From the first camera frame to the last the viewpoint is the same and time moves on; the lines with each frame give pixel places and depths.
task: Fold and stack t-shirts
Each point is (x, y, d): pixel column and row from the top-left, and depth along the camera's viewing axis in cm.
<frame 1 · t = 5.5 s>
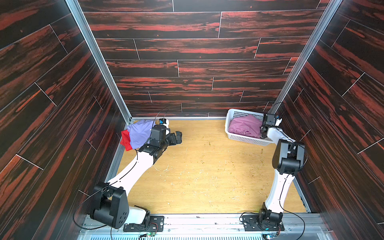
left hand: (176, 133, 85), fingers open
right hand: (278, 132, 99), fingers open
magenta t-shirt: (248, 125, 109), point 7 cm above the table
folded lavender t-shirt: (138, 131, 106), point 7 cm above the table
folded red t-shirt: (125, 140, 105), point 5 cm above the table

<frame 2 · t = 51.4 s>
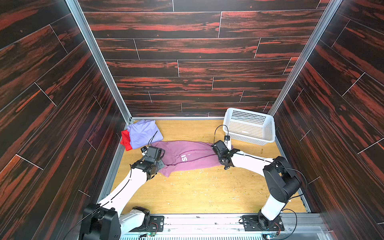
left hand: (160, 162, 87), fingers closed
right hand: (230, 150, 94), fingers closed
magenta t-shirt: (181, 155, 101), on the table
the other named things where they were.

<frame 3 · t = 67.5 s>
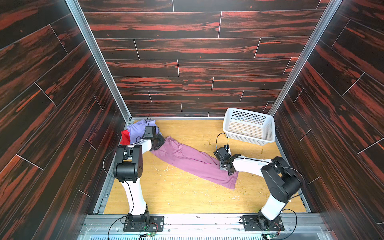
left hand: (165, 139, 105), fingers closed
right hand: (229, 161, 96), fingers open
magenta t-shirt: (197, 162, 97), point 2 cm above the table
the other named things where they were.

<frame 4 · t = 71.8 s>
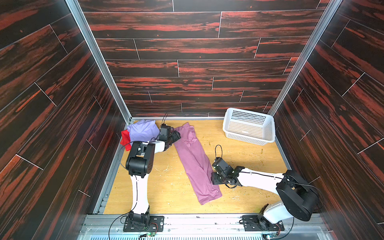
left hand: (178, 135, 108), fingers open
right hand: (216, 176, 91), fingers open
magenta t-shirt: (197, 164, 95), point 2 cm above the table
the other named things where they were.

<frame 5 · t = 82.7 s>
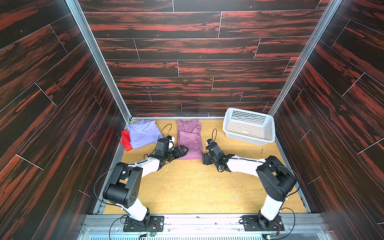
left hand: (184, 151, 93), fingers open
right hand: (210, 153, 96), fingers open
magenta t-shirt: (189, 133, 110), point 3 cm above the table
the other named things where they were.

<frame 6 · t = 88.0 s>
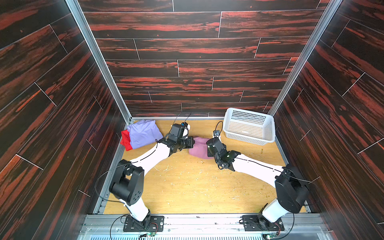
left hand: (195, 141, 88), fingers closed
right hand: (216, 143, 89), fingers closed
magenta t-shirt: (200, 148, 91), point 13 cm above the table
the other named things where they were.

